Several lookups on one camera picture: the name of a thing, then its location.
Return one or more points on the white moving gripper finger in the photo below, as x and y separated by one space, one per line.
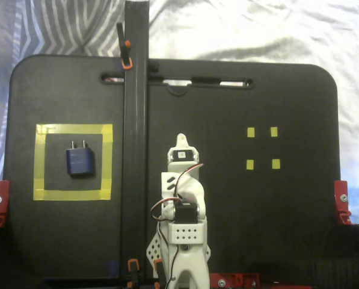
178 144

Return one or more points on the black backdrop sheet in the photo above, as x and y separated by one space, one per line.
347 259

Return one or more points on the red corner clamp bracket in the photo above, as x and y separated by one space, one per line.
0 195
341 198

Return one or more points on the flat black divider bar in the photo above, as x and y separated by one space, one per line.
135 120

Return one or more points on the large black orange bar clamp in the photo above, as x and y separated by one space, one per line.
123 51

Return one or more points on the white fixed gripper finger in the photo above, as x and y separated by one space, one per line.
185 143

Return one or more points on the blue tape piece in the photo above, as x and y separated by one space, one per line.
114 268

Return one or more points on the white gripper body with motor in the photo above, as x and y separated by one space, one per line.
183 155

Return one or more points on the yellow tape square outline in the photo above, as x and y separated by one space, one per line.
74 195

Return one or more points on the white wrinkled bed sheet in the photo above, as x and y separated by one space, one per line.
257 30

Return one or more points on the blue white charger plug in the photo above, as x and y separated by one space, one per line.
80 161

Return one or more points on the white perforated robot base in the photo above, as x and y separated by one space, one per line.
155 247

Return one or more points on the small yellow tape marker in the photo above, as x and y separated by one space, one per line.
250 132
275 163
250 164
274 131

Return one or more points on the grey striped blanket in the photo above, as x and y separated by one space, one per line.
62 27

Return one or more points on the red screw clamp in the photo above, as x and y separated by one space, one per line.
236 280

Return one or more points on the small orange black clamp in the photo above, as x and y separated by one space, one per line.
133 266
158 266

